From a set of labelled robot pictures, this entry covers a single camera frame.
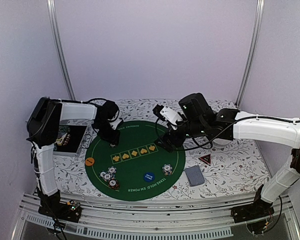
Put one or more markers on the blue-backed card deck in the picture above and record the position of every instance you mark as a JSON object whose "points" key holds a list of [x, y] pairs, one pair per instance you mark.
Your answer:
{"points": [[194, 176]]}

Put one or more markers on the aluminium frame post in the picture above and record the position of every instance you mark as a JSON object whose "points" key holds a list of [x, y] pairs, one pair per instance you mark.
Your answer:
{"points": [[260, 4], [52, 12]]}

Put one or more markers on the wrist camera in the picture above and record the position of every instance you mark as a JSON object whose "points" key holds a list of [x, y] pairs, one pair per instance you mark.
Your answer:
{"points": [[166, 114], [116, 123]]}

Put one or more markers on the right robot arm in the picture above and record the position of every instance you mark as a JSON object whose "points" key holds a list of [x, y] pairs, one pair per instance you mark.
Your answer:
{"points": [[233, 124]]}

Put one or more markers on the blue small blind button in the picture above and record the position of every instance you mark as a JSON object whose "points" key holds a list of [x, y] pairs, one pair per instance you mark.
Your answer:
{"points": [[149, 177]]}

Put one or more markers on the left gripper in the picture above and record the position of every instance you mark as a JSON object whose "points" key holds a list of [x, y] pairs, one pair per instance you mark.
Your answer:
{"points": [[112, 140]]}

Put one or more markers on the black red triangle token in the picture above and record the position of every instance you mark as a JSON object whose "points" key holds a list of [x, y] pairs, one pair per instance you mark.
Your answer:
{"points": [[206, 159]]}

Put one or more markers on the poker chip stack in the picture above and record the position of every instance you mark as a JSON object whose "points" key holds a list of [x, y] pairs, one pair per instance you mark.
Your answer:
{"points": [[108, 175], [167, 169]]}

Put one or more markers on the left aluminium frame post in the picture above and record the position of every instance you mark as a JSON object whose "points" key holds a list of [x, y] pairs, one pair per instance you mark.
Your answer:
{"points": [[52, 12]]}

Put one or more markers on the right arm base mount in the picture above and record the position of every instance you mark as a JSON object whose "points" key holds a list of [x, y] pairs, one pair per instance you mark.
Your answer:
{"points": [[257, 209]]}

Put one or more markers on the front aluminium rail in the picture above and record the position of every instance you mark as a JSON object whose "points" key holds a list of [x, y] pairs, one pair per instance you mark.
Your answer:
{"points": [[191, 219]]}

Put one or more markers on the right aluminium frame post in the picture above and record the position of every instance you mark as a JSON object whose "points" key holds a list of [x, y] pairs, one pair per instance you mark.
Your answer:
{"points": [[260, 4]]}

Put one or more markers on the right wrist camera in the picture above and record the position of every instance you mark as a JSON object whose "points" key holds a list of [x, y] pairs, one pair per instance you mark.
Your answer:
{"points": [[166, 114]]}

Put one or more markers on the upper poker chip row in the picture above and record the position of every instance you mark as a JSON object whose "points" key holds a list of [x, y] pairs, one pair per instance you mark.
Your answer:
{"points": [[64, 129]]}

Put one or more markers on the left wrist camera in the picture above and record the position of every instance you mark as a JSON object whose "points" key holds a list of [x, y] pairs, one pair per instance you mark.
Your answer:
{"points": [[116, 123]]}

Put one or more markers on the white bowl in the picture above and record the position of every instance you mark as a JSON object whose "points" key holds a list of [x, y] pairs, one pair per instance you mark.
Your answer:
{"points": [[220, 143]]}

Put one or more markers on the round green poker mat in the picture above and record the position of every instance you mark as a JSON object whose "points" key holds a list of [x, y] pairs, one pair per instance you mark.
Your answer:
{"points": [[136, 154]]}

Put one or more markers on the aluminium poker set case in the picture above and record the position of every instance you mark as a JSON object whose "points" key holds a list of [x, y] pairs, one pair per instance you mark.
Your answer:
{"points": [[75, 143]]}

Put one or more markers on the orange big blind button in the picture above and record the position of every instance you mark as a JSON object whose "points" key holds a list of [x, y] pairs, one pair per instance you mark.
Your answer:
{"points": [[89, 161]]}

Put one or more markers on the boxed card deck in case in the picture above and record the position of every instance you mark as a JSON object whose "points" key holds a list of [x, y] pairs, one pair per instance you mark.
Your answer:
{"points": [[62, 138]]}

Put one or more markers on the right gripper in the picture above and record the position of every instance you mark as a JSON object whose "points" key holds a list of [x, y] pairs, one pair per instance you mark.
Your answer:
{"points": [[166, 145]]}

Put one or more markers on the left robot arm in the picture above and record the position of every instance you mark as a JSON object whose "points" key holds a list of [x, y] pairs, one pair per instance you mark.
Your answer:
{"points": [[43, 129]]}

